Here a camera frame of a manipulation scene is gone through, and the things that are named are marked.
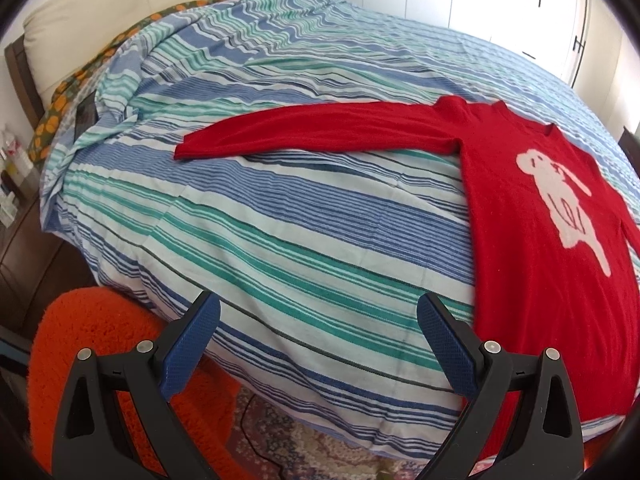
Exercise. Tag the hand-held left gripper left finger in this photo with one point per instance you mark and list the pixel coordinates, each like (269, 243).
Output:
(192, 342)

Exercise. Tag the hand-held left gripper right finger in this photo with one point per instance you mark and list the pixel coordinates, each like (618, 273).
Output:
(445, 345)

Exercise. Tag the red sweater with white figure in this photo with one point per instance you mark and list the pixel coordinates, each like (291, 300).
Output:
(520, 260)

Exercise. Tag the orange fluffy rug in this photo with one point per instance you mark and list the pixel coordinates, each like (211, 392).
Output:
(100, 320)

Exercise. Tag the blue green striped bedspread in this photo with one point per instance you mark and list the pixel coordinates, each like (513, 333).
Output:
(280, 230)

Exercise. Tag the brown wooden nightstand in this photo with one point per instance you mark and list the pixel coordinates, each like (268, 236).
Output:
(35, 270)

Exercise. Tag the cluster of bottles and boxes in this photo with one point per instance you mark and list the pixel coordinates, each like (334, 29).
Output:
(15, 165)

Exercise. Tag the orange patterned green sheet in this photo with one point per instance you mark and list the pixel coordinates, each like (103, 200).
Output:
(55, 110)

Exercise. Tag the white wardrobe doors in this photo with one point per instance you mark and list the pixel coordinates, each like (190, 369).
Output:
(500, 5)

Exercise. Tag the cream padded headboard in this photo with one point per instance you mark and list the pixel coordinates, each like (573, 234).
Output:
(90, 10)

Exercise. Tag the brown wooden bed frame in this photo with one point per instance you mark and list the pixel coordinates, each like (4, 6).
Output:
(20, 75)

